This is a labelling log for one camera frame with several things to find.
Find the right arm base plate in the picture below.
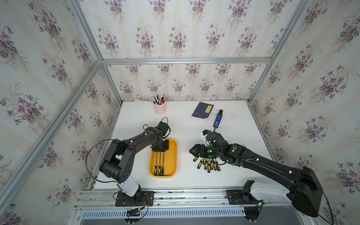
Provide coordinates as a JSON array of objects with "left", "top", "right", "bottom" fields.
[{"left": 225, "top": 180, "right": 266, "bottom": 207}]

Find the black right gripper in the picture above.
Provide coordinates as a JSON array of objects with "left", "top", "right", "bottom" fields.
[{"left": 187, "top": 144, "right": 222, "bottom": 159}]

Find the dark blue notebook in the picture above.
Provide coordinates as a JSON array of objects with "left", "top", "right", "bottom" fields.
[{"left": 191, "top": 102, "right": 214, "bottom": 122}]

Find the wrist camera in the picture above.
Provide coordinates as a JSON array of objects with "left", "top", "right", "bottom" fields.
[
  {"left": 201, "top": 129, "right": 212, "bottom": 146},
  {"left": 157, "top": 121, "right": 171, "bottom": 139}
]

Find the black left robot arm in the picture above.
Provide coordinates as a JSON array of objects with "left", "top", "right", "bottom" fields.
[{"left": 99, "top": 122, "right": 171, "bottom": 198}]

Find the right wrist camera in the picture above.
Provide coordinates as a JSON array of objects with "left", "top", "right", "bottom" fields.
[{"left": 201, "top": 129, "right": 212, "bottom": 146}]

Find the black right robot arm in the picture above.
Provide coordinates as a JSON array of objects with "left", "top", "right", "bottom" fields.
[{"left": 189, "top": 130, "right": 323, "bottom": 218}]

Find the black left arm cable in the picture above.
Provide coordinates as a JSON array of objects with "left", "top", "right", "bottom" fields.
[{"left": 85, "top": 139, "right": 119, "bottom": 183}]

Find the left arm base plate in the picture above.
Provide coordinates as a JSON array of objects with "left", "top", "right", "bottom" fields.
[{"left": 115, "top": 191, "right": 155, "bottom": 207}]

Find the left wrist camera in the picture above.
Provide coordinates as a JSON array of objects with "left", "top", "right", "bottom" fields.
[{"left": 157, "top": 121, "right": 171, "bottom": 139}]

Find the pink pen cup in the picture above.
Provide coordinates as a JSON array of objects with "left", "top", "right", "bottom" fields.
[{"left": 154, "top": 102, "right": 167, "bottom": 115}]

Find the blue black handheld device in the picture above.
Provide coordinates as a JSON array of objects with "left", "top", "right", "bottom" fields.
[{"left": 213, "top": 110, "right": 223, "bottom": 130}]

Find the yellow plastic storage tray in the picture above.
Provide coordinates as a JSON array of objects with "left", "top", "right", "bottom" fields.
[{"left": 149, "top": 139, "right": 178, "bottom": 178}]

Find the aluminium front rail frame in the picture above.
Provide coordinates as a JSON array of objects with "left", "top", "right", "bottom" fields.
[{"left": 66, "top": 188, "right": 317, "bottom": 225}]

